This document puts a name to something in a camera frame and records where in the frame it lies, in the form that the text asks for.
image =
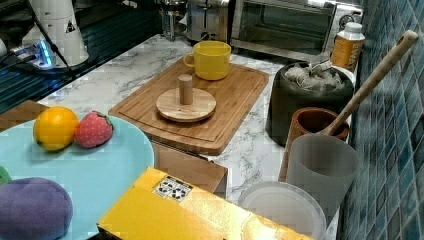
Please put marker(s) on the yellow cardboard box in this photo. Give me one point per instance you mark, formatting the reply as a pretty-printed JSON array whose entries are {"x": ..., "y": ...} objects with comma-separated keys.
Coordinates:
[{"x": 158, "y": 206}]

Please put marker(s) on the silver toaster oven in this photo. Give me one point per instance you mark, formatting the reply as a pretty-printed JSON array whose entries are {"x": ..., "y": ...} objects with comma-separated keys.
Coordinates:
[{"x": 297, "y": 29}]

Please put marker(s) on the orange bottle with white cap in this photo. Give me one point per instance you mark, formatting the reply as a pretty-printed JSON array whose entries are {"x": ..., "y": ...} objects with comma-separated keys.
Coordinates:
[{"x": 348, "y": 46}]

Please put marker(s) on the clear plastic round lid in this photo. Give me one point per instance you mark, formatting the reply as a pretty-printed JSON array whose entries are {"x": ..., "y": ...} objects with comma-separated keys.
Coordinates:
[{"x": 286, "y": 205}]

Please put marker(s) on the plush toy strawberry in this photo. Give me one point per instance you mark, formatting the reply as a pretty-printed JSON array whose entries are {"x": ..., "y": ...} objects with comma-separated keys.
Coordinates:
[{"x": 94, "y": 130}]

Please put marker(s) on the round wooden lid with knob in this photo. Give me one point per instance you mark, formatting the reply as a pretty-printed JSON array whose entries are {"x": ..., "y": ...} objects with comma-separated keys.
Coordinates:
[{"x": 185, "y": 103}]

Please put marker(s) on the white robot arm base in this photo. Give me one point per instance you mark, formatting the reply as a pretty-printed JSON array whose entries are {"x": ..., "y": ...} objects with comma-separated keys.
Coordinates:
[{"x": 54, "y": 43}]

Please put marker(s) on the yellow ceramic mug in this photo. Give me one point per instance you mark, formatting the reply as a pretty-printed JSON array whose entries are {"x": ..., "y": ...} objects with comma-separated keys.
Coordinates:
[{"x": 209, "y": 59}]

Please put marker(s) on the stainless steel toaster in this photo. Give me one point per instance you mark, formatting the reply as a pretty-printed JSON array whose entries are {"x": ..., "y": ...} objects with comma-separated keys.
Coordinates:
[{"x": 209, "y": 20}]

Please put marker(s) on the glass french press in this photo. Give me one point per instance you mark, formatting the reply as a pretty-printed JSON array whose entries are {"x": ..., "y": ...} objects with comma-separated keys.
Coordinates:
[{"x": 172, "y": 14}]

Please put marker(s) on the purple plush eggplant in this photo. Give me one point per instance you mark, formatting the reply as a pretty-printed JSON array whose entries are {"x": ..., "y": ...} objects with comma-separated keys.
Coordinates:
[{"x": 34, "y": 209}]

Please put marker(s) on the light blue plate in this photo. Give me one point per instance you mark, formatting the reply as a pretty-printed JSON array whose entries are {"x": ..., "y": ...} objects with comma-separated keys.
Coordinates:
[{"x": 94, "y": 178}]

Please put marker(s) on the frosted plastic cup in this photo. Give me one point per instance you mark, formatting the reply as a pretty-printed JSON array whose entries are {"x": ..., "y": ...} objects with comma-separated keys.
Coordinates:
[{"x": 323, "y": 166}]

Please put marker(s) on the black canister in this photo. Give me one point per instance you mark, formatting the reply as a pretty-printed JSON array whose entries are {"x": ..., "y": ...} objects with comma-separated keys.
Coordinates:
[{"x": 288, "y": 97}]

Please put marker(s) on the wooden spoon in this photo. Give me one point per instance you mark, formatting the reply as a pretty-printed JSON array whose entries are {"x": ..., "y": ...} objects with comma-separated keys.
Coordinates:
[{"x": 403, "y": 44}]

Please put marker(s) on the pile of white tea bags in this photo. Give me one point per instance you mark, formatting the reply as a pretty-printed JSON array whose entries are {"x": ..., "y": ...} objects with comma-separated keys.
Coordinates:
[{"x": 315, "y": 77}]

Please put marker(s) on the bamboo cutting board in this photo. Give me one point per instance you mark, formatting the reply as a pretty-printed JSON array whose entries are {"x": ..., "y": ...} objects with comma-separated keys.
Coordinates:
[{"x": 235, "y": 95}]

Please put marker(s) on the orange toy fruit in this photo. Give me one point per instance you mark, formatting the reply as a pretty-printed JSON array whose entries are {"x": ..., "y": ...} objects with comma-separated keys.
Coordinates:
[{"x": 55, "y": 127}]

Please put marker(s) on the brown wooden utensil holder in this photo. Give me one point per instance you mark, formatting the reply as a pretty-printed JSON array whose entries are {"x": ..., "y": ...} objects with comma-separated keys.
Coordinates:
[{"x": 304, "y": 121}]

